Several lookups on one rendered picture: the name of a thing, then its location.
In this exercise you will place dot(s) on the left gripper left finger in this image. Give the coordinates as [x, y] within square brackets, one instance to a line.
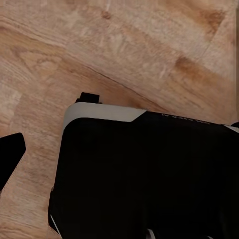
[12, 148]

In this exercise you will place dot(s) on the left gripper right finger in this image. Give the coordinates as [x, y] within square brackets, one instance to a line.
[231, 148]

